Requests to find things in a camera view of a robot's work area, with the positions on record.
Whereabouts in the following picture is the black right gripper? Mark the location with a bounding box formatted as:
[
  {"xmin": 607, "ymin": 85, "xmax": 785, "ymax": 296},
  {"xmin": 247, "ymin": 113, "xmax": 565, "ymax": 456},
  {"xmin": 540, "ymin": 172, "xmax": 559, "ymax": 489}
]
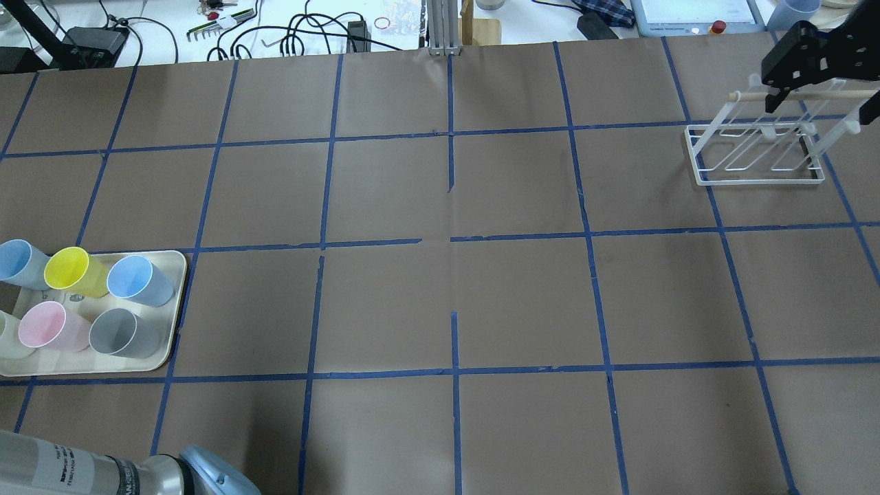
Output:
[{"xmin": 760, "ymin": 1, "xmax": 880, "ymax": 126}]

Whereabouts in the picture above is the white plastic cup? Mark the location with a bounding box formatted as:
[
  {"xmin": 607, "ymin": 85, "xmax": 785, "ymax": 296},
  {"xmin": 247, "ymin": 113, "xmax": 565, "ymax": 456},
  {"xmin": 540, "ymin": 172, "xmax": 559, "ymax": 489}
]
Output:
[{"xmin": 1, "ymin": 312, "xmax": 35, "ymax": 360}]

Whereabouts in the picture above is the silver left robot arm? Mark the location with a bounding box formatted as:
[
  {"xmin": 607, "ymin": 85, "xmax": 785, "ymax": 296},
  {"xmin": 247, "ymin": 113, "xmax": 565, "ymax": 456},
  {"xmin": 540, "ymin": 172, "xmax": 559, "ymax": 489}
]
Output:
[{"xmin": 1, "ymin": 430, "xmax": 261, "ymax": 494}]

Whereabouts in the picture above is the blue cup on desk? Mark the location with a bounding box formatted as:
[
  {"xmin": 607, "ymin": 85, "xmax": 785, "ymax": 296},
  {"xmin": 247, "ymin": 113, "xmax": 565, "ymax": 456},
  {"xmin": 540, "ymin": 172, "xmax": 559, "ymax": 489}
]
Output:
[{"xmin": 764, "ymin": 0, "xmax": 822, "ymax": 32}]

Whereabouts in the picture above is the grey plastic cup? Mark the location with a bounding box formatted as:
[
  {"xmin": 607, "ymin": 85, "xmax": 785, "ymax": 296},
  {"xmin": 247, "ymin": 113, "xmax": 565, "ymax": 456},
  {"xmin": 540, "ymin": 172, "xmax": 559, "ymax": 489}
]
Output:
[{"xmin": 88, "ymin": 308, "xmax": 160, "ymax": 358}]

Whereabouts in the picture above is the yellow plastic cup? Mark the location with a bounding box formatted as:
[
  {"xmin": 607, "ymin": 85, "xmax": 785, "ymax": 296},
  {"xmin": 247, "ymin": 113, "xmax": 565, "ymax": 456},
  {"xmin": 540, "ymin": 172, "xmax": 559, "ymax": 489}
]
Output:
[{"xmin": 43, "ymin": 247, "xmax": 109, "ymax": 298}]

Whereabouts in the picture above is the pink plastic cup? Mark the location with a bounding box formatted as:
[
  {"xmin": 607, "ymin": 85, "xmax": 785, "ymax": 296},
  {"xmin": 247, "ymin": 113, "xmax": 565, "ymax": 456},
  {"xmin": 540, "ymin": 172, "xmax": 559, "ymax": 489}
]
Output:
[{"xmin": 18, "ymin": 301, "xmax": 91, "ymax": 352}]

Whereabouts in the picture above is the light blue plastic cup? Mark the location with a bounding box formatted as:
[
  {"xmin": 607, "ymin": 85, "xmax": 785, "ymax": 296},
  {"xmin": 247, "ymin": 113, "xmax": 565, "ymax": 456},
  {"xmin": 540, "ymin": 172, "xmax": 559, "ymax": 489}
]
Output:
[{"xmin": 1, "ymin": 239, "xmax": 51, "ymax": 291}]

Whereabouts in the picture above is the red emergency stop button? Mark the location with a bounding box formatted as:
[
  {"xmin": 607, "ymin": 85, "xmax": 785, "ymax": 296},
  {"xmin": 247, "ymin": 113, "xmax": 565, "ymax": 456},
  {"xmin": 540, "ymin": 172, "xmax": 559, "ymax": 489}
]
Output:
[{"xmin": 708, "ymin": 20, "xmax": 728, "ymax": 35}]

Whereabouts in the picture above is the dark checkered pouch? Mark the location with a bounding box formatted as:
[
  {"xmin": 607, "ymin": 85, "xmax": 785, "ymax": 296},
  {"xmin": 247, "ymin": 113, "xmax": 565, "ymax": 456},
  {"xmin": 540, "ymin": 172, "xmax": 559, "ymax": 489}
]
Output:
[{"xmin": 572, "ymin": 0, "xmax": 636, "ymax": 28}]

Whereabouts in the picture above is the wooden mug tree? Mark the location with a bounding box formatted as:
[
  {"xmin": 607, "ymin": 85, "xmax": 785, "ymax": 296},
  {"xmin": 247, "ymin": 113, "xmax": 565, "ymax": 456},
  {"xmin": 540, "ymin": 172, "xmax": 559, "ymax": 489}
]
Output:
[{"xmin": 459, "ymin": 1, "xmax": 506, "ymax": 46}]

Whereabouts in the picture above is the black power adapter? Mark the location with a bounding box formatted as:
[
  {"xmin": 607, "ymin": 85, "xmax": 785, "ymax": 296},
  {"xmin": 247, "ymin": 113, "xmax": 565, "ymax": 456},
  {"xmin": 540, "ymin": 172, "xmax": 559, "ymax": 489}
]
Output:
[{"xmin": 346, "ymin": 20, "xmax": 371, "ymax": 53}]

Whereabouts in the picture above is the hex key set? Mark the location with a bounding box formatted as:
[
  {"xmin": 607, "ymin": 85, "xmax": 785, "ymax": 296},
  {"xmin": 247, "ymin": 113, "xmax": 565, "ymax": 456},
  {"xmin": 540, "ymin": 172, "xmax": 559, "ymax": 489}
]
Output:
[{"xmin": 185, "ymin": 8, "xmax": 258, "ymax": 42}]

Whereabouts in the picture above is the black device box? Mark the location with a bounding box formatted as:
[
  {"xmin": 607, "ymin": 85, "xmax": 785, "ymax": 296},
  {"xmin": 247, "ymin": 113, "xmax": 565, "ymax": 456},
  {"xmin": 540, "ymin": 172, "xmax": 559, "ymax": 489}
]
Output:
[{"xmin": 62, "ymin": 26, "xmax": 129, "ymax": 69}]

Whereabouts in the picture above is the white plastic tray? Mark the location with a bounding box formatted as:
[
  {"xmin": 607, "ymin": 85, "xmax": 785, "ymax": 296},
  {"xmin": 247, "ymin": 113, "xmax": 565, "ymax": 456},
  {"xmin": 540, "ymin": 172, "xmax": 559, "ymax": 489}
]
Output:
[{"xmin": 0, "ymin": 250, "xmax": 188, "ymax": 377}]

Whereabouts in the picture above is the white wire cup rack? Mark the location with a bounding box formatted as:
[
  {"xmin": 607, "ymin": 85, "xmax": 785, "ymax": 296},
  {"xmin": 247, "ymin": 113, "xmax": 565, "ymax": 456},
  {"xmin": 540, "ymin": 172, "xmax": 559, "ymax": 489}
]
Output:
[{"xmin": 684, "ymin": 74, "xmax": 874, "ymax": 187}]

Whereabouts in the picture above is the aluminium frame post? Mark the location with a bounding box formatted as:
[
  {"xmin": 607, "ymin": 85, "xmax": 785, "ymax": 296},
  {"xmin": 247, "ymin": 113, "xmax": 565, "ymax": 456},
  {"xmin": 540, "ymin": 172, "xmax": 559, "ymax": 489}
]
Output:
[{"xmin": 424, "ymin": 0, "xmax": 461, "ymax": 56}]

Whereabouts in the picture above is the black cable bundle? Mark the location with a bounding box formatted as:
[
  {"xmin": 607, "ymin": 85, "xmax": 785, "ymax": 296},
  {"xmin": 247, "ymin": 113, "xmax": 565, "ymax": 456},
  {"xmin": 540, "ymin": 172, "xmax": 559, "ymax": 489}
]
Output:
[{"xmin": 206, "ymin": 12, "xmax": 403, "ymax": 61}]

